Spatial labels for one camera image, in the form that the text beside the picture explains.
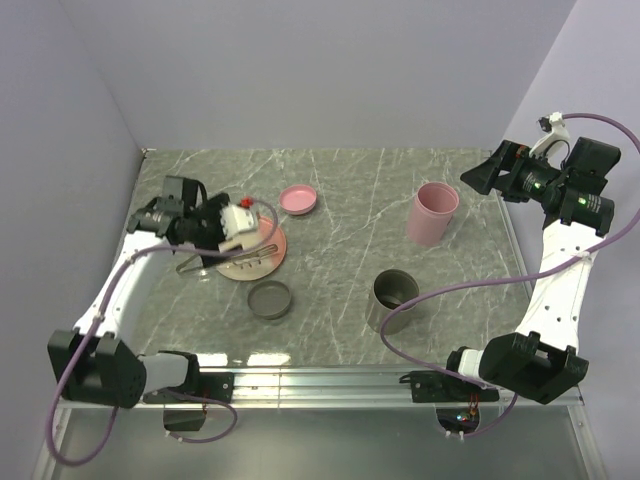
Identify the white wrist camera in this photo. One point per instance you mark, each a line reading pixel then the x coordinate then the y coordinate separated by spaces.
pixel 555 135
pixel 238 220

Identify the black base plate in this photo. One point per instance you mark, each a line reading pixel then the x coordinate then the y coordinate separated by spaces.
pixel 210 385
pixel 433 387

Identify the pink cylindrical container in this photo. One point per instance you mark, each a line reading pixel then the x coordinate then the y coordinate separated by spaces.
pixel 431 212

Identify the metal serving tongs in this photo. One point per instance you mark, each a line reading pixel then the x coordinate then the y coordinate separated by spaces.
pixel 196 264

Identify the pink and cream plate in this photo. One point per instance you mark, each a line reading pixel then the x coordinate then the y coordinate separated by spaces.
pixel 268 265

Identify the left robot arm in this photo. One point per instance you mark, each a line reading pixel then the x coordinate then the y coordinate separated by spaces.
pixel 93 362

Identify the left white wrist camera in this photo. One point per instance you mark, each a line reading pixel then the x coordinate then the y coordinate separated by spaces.
pixel 238 220

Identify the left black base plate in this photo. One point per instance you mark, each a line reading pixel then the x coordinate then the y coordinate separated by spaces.
pixel 210 385

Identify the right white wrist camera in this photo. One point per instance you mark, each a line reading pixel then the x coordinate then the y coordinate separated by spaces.
pixel 555 135

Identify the grey round lid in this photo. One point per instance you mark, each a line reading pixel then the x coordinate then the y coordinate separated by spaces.
pixel 269 299

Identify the aluminium mounting rail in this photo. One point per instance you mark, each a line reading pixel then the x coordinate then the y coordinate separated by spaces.
pixel 348 387

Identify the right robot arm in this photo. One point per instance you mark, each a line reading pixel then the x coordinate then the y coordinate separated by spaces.
pixel 539 360

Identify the pink round lid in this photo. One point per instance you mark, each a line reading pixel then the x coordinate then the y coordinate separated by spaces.
pixel 298 199

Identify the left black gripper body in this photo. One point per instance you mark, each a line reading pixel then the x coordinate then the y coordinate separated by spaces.
pixel 207 227

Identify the grey cylindrical container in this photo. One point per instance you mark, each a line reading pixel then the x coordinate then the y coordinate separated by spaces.
pixel 390 289

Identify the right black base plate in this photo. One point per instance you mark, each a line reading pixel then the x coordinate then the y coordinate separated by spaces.
pixel 433 387

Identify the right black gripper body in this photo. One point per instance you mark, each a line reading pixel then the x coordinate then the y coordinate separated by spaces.
pixel 529 177

